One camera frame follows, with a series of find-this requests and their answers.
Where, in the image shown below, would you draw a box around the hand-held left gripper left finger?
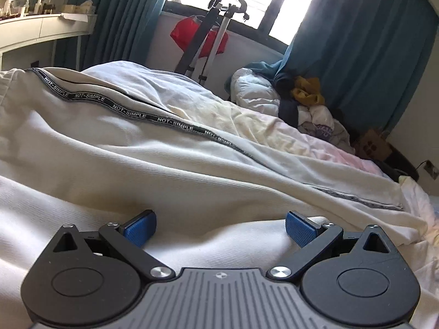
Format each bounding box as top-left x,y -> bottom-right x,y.
51,209 -> 175,280

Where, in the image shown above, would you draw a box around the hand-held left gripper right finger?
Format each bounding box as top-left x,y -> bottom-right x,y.
268,211 -> 400,280

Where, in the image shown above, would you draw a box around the cream pants with black stripe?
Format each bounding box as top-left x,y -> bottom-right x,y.
0,67 -> 424,329

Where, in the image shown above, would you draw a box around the pink white bed sheet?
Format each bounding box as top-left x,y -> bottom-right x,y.
82,61 -> 439,329

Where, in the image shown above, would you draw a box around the brown paper bag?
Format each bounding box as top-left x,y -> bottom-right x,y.
355,128 -> 392,161

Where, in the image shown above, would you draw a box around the black sofa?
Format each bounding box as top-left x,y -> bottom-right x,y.
372,151 -> 421,183

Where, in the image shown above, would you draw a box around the dark navy cloth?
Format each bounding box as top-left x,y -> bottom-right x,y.
274,71 -> 311,128

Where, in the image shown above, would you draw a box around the pale white cloth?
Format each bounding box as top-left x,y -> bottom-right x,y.
398,175 -> 439,244

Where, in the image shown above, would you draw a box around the yellow cloth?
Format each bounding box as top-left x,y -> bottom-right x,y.
290,76 -> 325,107

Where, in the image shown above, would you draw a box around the white crumpled duvet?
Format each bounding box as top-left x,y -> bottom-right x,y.
230,69 -> 292,114

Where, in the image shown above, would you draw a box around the teal curtain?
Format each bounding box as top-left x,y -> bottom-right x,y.
245,0 -> 437,146
57,0 -> 179,73

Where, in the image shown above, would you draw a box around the red bag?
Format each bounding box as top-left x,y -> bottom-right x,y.
170,15 -> 229,58

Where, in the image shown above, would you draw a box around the black silver tripod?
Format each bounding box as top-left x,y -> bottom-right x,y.
173,0 -> 250,86

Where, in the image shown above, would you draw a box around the white paper sheet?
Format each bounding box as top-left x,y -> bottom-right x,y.
61,13 -> 98,22

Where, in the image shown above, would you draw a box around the white vanity desk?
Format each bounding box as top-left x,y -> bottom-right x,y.
0,11 -> 98,73

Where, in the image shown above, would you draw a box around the black framed window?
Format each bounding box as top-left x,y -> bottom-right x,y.
161,0 -> 326,46

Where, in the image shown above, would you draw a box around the wall outlet with plug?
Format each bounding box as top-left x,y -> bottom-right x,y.
415,159 -> 439,180

